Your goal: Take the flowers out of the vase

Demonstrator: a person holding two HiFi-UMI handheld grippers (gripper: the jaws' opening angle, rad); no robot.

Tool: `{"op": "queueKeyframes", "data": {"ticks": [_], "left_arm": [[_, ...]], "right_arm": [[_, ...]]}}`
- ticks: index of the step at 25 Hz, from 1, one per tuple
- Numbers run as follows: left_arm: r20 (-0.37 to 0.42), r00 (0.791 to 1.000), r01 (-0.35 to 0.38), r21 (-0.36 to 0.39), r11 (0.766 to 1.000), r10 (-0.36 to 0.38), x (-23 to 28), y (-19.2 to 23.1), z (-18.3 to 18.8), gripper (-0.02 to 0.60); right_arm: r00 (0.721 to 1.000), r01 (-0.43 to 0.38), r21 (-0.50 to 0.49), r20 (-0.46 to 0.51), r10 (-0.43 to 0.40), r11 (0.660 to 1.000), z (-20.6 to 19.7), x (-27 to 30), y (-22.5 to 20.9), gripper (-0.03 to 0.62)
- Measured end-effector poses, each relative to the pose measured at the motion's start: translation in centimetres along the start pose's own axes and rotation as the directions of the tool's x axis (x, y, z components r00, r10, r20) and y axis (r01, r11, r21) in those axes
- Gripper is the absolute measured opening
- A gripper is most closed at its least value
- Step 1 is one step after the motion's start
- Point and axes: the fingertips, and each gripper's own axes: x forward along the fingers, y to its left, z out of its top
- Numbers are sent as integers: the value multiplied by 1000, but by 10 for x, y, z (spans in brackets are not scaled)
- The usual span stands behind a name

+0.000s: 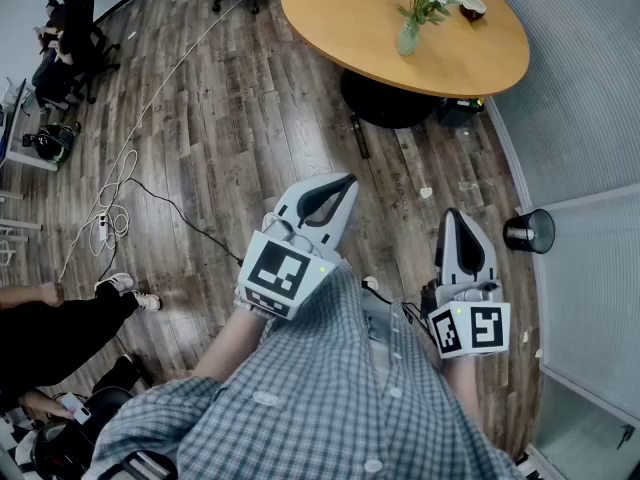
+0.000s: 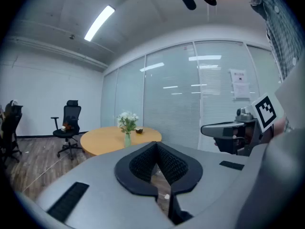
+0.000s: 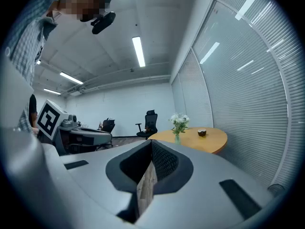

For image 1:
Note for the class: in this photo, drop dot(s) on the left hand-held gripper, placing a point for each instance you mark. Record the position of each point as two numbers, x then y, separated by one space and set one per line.
275 268

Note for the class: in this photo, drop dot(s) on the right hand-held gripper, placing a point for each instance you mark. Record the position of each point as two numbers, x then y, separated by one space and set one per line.
470 328

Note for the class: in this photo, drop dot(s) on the pale green ribbed vase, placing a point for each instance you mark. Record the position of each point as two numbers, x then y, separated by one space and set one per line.
408 40

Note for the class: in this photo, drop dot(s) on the person's left forearm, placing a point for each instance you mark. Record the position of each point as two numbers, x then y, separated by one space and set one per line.
230 343

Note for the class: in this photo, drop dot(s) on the person's right forearm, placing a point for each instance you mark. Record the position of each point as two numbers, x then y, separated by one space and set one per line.
465 393

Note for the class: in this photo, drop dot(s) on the black mesh waste bin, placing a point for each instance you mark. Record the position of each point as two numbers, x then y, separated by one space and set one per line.
530 230

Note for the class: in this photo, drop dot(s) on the black power strip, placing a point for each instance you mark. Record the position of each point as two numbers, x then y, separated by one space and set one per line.
361 138

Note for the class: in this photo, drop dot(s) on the person's grey trousers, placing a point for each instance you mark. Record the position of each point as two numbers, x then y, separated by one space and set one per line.
380 318

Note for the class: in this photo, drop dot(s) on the black table base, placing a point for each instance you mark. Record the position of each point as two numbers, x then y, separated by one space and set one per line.
385 103

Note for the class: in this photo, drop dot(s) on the black box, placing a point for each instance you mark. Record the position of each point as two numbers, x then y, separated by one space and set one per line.
457 112

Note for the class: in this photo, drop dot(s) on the person's checked shirt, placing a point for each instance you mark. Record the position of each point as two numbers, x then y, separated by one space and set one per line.
325 393

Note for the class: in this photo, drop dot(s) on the round wooden table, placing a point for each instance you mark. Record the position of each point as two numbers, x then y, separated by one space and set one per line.
350 23

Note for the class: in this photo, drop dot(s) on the white power strip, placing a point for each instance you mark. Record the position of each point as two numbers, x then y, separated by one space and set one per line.
102 228

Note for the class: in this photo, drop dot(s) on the brown coconut shell bowl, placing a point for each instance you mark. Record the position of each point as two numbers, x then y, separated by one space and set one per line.
473 9

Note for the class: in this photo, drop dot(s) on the white desk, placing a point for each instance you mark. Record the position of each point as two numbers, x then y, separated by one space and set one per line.
20 138

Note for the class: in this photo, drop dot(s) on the white phone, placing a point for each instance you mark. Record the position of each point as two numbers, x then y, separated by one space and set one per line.
77 409

